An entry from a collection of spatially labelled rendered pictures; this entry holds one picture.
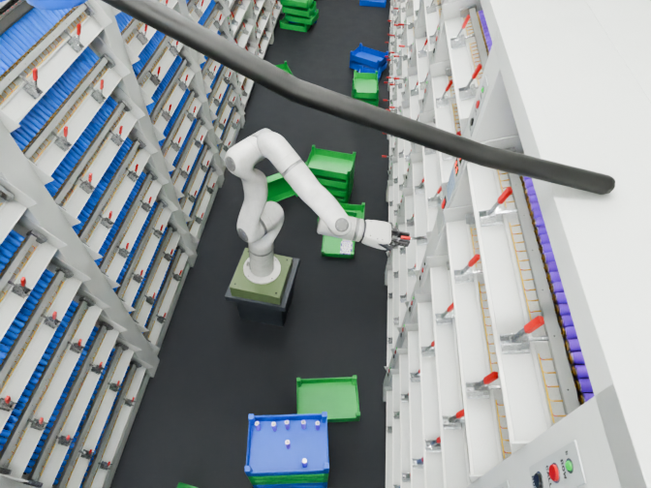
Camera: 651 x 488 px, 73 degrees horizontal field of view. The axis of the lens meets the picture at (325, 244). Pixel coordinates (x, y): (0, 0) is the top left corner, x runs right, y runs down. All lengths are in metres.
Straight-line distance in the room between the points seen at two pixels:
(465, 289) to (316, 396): 1.42
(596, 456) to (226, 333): 2.16
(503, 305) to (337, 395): 1.62
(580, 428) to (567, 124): 0.42
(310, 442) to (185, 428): 0.74
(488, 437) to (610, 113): 0.58
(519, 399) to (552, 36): 0.65
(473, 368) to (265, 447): 1.08
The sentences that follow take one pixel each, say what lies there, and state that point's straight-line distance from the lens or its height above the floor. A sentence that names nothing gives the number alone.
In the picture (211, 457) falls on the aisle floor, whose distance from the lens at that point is 2.29.
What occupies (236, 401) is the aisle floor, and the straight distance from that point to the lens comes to 2.35.
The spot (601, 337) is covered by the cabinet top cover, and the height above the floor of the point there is 1.81.
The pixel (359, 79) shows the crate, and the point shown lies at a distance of 4.01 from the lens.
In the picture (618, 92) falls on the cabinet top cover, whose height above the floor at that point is 1.81.
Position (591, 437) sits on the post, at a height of 1.75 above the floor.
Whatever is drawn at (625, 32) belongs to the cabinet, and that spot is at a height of 1.81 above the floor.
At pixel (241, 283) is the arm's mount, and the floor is 0.36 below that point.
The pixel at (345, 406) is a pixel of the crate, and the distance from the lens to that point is 2.31.
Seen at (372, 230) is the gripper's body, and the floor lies 1.01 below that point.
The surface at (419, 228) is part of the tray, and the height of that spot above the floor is 0.96.
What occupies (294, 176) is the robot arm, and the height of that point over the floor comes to 1.16.
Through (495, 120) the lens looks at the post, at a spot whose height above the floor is 1.66.
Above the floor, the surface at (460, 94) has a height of 1.57.
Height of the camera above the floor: 2.19
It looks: 51 degrees down
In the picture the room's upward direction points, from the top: 2 degrees clockwise
